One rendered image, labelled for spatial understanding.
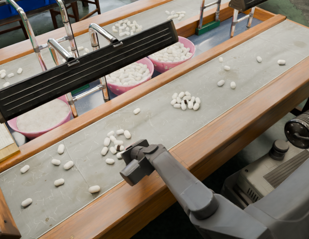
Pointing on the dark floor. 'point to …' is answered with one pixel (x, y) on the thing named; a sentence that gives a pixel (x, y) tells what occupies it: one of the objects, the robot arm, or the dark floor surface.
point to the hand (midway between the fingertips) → (127, 151)
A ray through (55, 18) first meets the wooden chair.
